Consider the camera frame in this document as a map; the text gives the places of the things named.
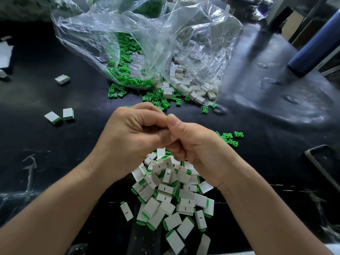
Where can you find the person's left hand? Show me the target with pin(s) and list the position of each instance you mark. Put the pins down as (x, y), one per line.
(127, 140)

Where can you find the person's right hand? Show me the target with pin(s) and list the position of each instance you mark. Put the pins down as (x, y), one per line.
(204, 151)

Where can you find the pile of assembled white-green pieces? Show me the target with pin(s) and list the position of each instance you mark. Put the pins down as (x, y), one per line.
(172, 204)

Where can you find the assembled white-green part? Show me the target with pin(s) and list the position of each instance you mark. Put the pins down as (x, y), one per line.
(2, 74)
(52, 118)
(62, 79)
(68, 114)
(126, 211)

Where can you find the heap of white caps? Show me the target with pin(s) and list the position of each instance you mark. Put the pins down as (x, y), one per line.
(187, 87)

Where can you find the pile of green clips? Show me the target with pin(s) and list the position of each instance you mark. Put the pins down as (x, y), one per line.
(125, 66)

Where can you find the person's left forearm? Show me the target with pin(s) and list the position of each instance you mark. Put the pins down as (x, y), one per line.
(50, 215)

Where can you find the person's right forearm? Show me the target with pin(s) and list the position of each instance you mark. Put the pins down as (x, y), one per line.
(276, 220)

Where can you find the clear plastic bag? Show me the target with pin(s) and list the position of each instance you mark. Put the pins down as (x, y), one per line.
(207, 34)

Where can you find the black smartphone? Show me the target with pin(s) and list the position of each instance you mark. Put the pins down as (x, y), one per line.
(325, 167)

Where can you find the plastic bag full of green pieces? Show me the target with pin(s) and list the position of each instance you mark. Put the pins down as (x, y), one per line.
(151, 5)

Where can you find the white paper sheet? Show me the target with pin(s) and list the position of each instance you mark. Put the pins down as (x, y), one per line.
(5, 54)

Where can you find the brown cardboard box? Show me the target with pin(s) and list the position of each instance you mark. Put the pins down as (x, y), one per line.
(294, 23)

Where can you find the blue cylinder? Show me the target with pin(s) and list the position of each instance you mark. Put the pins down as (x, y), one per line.
(317, 44)

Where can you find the large bag of assembled pieces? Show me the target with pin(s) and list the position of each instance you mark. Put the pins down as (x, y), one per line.
(33, 6)

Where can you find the white metal frame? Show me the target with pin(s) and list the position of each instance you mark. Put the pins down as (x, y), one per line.
(276, 9)

